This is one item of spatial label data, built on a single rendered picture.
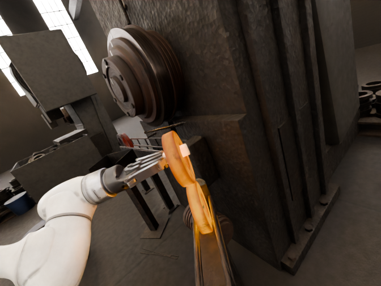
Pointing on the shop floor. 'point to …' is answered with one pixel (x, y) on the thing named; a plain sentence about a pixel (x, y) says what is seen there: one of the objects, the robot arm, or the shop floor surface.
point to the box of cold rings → (55, 165)
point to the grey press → (59, 85)
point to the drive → (337, 77)
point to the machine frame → (248, 113)
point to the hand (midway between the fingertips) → (176, 153)
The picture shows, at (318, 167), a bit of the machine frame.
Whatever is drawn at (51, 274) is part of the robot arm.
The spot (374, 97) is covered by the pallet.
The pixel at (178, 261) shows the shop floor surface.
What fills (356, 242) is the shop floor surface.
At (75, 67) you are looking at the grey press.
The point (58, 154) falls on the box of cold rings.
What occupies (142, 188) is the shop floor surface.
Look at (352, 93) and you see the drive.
